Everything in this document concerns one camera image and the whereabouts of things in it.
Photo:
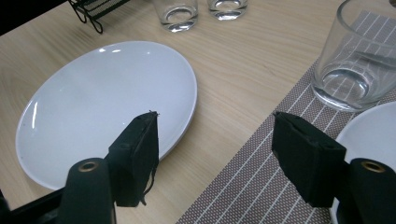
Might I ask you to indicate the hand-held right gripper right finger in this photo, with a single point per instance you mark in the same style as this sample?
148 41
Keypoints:
308 158

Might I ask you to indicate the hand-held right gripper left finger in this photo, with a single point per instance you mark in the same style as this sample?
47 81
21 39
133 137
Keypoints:
135 161

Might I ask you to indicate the white round plate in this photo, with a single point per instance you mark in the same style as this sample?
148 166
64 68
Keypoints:
102 102
370 140

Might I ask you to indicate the clear drinking glass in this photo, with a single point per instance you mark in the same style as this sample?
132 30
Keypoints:
342 84
176 17
227 11

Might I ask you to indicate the striped woven placemat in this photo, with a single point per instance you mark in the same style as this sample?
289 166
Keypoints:
249 186

